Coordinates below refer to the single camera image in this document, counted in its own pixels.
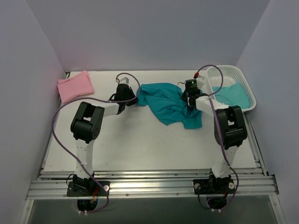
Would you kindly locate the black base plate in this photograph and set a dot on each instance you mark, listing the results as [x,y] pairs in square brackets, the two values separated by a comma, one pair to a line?
[220,186]
[89,189]

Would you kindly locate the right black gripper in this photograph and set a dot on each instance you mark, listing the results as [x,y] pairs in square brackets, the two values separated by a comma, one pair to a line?
[187,108]

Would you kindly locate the white plastic basket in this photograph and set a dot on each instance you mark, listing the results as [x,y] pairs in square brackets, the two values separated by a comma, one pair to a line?
[225,75]

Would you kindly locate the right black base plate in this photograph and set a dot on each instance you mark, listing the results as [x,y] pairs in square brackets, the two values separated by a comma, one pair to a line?
[220,186]

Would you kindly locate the light teal t shirt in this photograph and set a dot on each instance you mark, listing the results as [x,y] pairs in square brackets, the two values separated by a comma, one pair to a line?
[236,94]

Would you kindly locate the folded pink t shirt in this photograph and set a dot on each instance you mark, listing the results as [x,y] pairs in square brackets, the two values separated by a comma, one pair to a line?
[71,88]

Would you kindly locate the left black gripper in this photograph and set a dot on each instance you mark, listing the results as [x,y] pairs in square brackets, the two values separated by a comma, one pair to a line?
[130,98]

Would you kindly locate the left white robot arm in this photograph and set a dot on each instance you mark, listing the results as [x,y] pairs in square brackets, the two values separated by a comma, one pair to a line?
[86,127]

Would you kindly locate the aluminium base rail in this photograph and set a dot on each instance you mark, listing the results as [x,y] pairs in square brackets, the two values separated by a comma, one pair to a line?
[151,184]

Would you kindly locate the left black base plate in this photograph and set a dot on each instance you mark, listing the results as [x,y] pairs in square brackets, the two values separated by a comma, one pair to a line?
[89,189]

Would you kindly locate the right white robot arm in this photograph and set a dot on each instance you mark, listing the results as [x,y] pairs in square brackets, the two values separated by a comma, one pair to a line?
[229,125]

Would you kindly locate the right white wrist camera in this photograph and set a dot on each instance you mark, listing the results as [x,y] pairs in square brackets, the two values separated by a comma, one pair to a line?
[200,80]

